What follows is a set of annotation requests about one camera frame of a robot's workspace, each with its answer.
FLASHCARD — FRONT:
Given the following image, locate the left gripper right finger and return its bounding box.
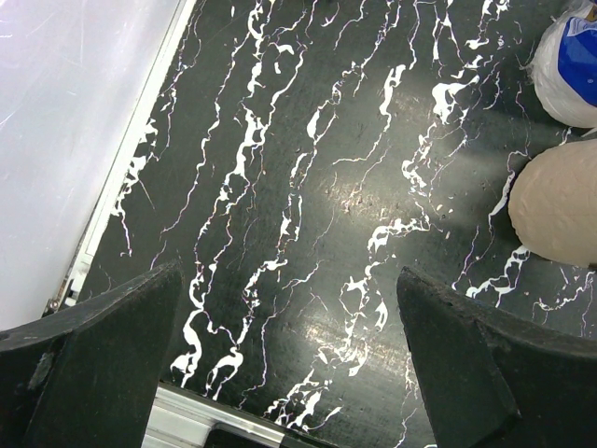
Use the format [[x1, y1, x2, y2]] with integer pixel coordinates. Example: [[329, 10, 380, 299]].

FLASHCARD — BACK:
[[396, 267, 596, 447]]

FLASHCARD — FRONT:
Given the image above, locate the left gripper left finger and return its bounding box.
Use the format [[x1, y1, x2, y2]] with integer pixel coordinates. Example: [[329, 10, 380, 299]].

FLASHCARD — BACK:
[[1, 261, 183, 447]]

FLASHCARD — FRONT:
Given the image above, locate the brown paper roll left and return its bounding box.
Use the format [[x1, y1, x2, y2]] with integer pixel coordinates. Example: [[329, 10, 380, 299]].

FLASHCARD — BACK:
[[508, 139, 596, 268]]

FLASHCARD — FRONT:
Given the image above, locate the plastic wrapped blue tissue roll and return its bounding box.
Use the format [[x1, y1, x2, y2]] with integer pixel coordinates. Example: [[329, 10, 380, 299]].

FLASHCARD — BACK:
[[530, 1, 596, 131]]

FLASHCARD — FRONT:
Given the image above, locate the aluminium rail frame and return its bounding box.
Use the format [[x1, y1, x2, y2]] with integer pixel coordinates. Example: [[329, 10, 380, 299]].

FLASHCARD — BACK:
[[142, 384, 285, 447]]

